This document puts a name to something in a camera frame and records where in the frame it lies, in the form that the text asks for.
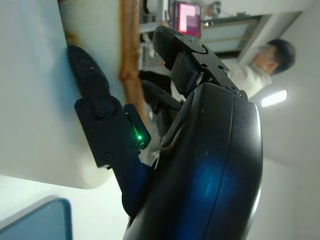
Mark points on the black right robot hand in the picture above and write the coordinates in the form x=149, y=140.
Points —
x=200, y=162

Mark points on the toast slice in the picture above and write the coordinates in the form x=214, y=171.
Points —
x=100, y=37

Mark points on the person in white jacket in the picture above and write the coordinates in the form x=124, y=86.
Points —
x=275, y=57

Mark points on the white two-slot toaster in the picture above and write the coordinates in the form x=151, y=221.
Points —
x=30, y=112

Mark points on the monitor with pink screen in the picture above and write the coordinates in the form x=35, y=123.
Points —
x=188, y=17

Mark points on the blue plastic tray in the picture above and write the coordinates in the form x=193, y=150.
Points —
x=32, y=222

